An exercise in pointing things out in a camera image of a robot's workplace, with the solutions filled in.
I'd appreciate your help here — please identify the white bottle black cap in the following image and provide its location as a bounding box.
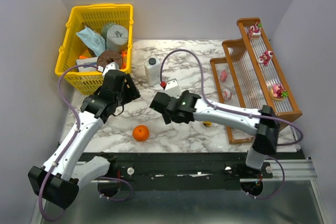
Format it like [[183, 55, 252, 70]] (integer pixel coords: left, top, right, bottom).
[[144, 57, 161, 87]]

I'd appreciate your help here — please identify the yellow duck toy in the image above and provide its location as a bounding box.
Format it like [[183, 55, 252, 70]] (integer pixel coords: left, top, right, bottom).
[[203, 121, 212, 127]]

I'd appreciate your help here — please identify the orange fruit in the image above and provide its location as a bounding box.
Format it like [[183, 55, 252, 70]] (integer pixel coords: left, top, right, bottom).
[[132, 125, 150, 142]]

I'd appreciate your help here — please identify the pink white toy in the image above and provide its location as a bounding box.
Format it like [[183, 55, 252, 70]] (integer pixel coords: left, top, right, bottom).
[[223, 89, 232, 101]]

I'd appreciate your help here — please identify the pink round toy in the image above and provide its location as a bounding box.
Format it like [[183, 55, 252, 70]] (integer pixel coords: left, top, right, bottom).
[[220, 70, 228, 82]]

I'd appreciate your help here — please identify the yellow plastic basket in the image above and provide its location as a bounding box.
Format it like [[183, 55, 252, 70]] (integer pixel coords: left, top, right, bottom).
[[55, 4, 134, 95]]

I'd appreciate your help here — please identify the pink strawberry bear toy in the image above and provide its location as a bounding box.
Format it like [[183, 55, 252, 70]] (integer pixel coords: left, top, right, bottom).
[[258, 50, 274, 66]]

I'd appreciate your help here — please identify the red white bear toy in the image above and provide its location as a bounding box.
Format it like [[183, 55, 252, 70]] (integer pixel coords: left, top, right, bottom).
[[247, 22, 262, 39]]

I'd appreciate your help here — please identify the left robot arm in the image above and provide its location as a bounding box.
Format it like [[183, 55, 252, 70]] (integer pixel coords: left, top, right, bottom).
[[28, 70, 140, 209]]

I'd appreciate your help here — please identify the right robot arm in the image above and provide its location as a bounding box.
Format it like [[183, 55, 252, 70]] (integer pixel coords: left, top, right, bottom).
[[150, 90, 280, 170]]

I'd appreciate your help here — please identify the brown tiered wooden shelf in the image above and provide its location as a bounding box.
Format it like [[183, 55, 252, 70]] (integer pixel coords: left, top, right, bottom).
[[209, 18, 302, 145]]

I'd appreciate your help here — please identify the orange bottle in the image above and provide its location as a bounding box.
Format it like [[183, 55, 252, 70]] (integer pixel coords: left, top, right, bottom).
[[121, 50, 128, 65]]

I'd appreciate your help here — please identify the brown tape roll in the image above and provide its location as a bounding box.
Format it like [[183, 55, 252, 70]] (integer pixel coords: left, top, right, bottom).
[[97, 50, 123, 69]]

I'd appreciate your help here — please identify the white blue box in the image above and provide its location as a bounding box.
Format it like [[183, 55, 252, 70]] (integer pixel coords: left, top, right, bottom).
[[76, 57, 98, 72]]

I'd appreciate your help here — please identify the grey tape roll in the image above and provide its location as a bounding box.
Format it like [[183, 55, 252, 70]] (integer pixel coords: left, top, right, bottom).
[[106, 25, 129, 54]]

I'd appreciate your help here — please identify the light blue plastic pouch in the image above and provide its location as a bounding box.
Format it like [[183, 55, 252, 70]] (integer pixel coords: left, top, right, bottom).
[[76, 26, 106, 57]]

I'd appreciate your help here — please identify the green ball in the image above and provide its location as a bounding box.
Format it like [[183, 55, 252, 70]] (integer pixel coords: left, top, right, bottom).
[[101, 22, 116, 39]]

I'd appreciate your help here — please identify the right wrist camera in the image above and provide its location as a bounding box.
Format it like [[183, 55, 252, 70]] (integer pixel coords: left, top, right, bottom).
[[160, 79, 181, 98]]

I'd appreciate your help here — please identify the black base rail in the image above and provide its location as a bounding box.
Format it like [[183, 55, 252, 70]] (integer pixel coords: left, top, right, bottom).
[[98, 153, 272, 194]]

